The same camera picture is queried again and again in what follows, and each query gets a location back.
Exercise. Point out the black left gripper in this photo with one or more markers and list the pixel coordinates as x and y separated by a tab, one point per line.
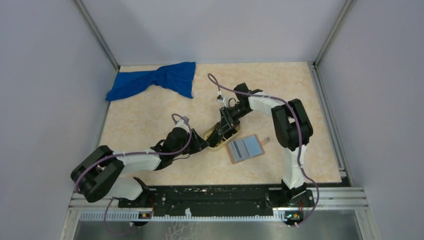
198	143

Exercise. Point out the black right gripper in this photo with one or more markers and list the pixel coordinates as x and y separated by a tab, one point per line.
228	123

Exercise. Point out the beige oval plastic tray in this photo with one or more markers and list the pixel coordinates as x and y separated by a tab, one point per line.
217	141

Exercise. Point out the silver VIP card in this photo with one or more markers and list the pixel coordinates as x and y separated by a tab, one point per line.
238	150

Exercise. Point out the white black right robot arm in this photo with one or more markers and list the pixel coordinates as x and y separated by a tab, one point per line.
292	127

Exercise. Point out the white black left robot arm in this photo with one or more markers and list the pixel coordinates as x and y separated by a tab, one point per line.
99	175

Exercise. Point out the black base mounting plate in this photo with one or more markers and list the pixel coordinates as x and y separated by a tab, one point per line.
146	201

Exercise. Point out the blue cloth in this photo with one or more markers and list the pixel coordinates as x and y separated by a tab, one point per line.
176	77

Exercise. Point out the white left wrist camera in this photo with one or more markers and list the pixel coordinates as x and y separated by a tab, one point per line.
182	122

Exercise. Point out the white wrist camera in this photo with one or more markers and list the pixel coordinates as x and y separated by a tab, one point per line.
223	99
182	122

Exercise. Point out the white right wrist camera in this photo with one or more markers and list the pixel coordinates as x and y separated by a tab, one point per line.
223	99

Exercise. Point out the aluminium right corner post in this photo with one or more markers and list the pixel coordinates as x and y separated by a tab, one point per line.
346	8

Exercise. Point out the aluminium corner post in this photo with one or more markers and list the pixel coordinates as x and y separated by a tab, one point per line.
88	19
346	8

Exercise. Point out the white slotted cable duct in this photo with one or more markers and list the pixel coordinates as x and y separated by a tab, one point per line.
136	216

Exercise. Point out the aluminium front rail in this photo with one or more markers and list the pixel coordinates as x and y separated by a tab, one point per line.
326	198

